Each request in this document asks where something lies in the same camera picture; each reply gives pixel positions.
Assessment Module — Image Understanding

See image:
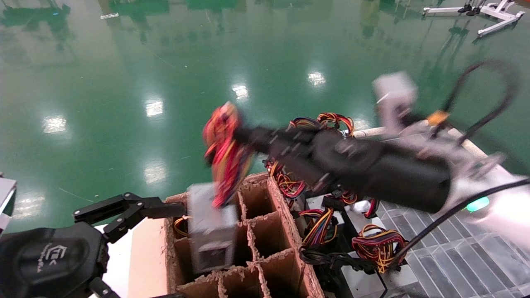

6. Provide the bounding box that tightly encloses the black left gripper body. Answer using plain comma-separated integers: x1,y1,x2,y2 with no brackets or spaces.
0,223,109,298

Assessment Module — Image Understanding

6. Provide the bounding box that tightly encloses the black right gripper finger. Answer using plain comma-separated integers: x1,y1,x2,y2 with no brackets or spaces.
269,147,332,190
235,125,319,156

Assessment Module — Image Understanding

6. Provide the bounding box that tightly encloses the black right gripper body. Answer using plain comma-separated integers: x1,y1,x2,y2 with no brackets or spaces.
311,129,452,214

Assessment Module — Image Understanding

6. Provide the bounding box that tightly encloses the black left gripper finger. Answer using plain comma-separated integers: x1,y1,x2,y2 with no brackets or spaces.
89,276,187,298
74,192,187,243

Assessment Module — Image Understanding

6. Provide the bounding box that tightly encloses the brown cardboard divider box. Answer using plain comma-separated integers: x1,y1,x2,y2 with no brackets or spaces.
164,172,324,298

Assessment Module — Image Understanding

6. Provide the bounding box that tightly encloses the clear plastic divider tray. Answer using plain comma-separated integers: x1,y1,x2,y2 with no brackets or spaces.
379,201,530,298

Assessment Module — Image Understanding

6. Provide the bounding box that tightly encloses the white metal floor stand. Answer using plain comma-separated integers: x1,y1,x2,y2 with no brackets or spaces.
422,0,525,38

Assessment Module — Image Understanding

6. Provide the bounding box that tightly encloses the wire harness in tray cell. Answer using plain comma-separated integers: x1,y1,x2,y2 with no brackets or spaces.
173,216,195,239

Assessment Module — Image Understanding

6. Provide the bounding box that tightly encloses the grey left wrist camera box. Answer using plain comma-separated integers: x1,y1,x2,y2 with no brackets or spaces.
0,177,17,232

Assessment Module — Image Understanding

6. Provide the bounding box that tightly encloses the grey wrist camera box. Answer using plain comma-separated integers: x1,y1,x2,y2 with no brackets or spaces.
0,177,17,232
372,72,419,131

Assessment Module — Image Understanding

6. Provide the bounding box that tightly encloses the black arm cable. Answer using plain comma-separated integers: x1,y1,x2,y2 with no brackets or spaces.
389,178,530,269

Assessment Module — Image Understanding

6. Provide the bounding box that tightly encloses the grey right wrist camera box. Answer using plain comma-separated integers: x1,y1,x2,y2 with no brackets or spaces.
372,72,419,131

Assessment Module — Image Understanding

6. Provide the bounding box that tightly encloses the black cable bundle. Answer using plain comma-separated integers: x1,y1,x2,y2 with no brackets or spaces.
299,248,373,274

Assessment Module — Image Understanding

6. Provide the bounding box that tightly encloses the black camera cable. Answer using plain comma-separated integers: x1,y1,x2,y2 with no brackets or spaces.
431,60,520,145

